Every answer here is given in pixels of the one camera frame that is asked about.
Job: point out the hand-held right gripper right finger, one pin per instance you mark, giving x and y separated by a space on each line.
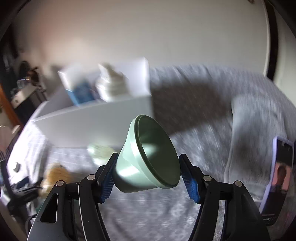
190 185

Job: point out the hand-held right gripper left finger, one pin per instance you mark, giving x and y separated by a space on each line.
106 185

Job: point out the green cup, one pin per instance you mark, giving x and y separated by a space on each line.
138 176

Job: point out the white storage box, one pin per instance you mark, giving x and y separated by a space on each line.
92 122

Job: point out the white spray can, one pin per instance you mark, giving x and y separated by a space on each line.
111 90

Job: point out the blue spray can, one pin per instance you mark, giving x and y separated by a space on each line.
81 92

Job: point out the beige tape dispenser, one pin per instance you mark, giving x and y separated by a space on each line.
55 173

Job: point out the grey plush cloth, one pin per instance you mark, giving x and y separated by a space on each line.
249 139

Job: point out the smartphone with purple case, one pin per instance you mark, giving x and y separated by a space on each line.
279 176

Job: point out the white side shelf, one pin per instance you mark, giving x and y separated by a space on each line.
25 95

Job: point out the dark door frame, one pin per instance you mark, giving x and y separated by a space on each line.
275 46

